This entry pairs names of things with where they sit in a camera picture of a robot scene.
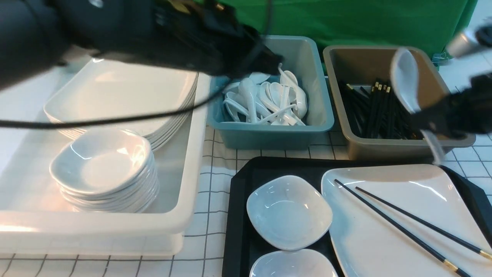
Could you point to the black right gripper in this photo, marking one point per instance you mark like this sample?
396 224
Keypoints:
458 114

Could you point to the large white plastic tub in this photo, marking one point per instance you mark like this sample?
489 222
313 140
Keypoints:
37 220

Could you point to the black serving tray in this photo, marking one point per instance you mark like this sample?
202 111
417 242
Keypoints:
243 245

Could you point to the white ceramic spoon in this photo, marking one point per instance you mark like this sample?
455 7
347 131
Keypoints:
404 75

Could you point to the green cloth backdrop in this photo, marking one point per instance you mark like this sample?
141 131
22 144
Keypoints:
424 24

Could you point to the large white square plate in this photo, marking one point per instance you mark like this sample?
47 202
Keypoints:
367 245

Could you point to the pile of black chopsticks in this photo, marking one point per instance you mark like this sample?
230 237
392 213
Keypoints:
374 112

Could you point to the teal plastic bin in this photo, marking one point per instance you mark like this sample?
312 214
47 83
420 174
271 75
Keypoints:
301 57

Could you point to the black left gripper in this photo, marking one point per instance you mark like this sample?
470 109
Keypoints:
208 37

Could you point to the brown plastic bin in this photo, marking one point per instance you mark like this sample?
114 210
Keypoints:
362 65

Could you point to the pile of white spoons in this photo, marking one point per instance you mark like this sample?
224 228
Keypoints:
263 99

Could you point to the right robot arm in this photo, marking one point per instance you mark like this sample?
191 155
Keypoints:
469 42

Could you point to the stack of white square plates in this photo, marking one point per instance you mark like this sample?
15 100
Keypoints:
110 89

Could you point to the white bowl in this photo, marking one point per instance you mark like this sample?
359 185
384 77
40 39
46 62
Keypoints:
301 263
289 213

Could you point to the stack of white bowls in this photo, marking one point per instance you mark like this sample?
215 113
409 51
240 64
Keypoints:
107 170

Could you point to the black chopstick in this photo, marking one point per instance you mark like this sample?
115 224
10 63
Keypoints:
410 235
448 235

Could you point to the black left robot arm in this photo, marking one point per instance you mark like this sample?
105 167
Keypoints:
37 35

